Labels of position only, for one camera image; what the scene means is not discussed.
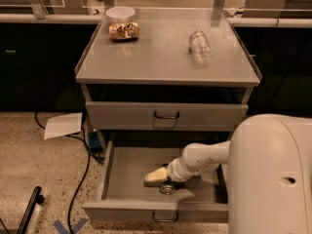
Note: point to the yellow taped gripper finger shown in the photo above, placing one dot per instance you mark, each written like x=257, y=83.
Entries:
x=160, y=174

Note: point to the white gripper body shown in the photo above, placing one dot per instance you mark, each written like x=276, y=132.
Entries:
x=173, y=173

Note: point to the green soda can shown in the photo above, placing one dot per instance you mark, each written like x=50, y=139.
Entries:
x=167, y=187

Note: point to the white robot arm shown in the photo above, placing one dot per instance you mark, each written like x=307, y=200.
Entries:
x=269, y=170

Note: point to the open middle drawer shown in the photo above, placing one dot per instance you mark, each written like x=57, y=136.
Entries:
x=123, y=196

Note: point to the grey metal drawer cabinet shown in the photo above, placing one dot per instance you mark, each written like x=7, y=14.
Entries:
x=157, y=66

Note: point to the dark counter with cabinets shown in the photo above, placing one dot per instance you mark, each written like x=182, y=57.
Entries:
x=39, y=60

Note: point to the blue power box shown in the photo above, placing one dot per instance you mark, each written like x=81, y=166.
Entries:
x=94, y=142

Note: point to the white paper sheet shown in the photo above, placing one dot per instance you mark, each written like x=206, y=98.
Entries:
x=63, y=125

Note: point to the clear plastic bottle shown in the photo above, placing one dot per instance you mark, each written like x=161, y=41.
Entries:
x=199, y=48

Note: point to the black bar object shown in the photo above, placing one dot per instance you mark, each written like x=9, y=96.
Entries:
x=36, y=199

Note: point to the brown snack bag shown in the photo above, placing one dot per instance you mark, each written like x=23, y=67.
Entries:
x=123, y=31

